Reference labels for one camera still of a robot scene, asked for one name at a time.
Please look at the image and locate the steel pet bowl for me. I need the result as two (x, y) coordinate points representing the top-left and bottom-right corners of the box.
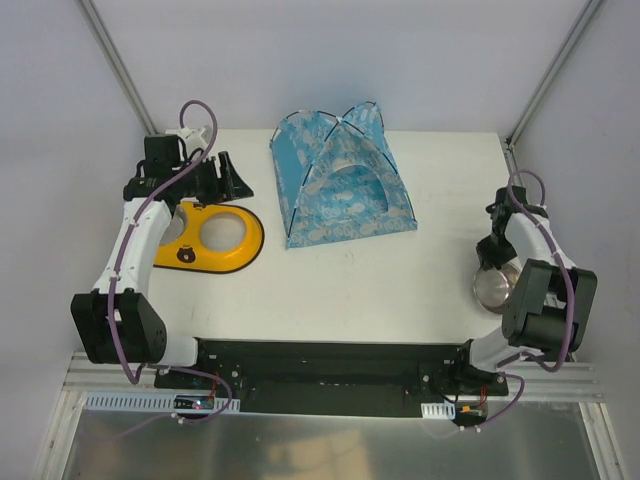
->
(159, 206), (188, 246)
(472, 259), (522, 315)

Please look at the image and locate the black tent pole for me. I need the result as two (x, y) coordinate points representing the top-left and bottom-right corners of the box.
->
(286, 99), (411, 241)
(269, 108), (391, 241)

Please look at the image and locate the blue snowman pet tent fabric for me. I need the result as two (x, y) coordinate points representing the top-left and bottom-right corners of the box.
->
(268, 99), (419, 251)

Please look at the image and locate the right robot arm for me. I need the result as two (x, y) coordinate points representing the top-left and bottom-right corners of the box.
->
(450, 186), (598, 395)

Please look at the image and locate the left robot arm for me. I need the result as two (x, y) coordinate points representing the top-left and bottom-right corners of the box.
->
(70, 127), (253, 389)

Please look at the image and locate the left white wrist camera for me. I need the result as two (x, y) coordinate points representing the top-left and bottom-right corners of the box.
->
(177, 125), (212, 153)

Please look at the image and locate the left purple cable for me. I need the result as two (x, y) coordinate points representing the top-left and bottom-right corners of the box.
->
(89, 99), (235, 441)

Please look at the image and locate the right white cable duct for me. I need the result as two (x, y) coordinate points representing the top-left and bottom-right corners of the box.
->
(420, 402), (457, 421)

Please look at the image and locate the white cable duct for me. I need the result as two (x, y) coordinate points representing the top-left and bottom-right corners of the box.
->
(420, 402), (457, 421)
(85, 392), (241, 415)

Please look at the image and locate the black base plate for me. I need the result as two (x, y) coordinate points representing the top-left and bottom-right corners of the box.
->
(154, 339), (508, 418)

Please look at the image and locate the left white cable duct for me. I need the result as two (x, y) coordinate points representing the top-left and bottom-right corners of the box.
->
(85, 392), (241, 415)

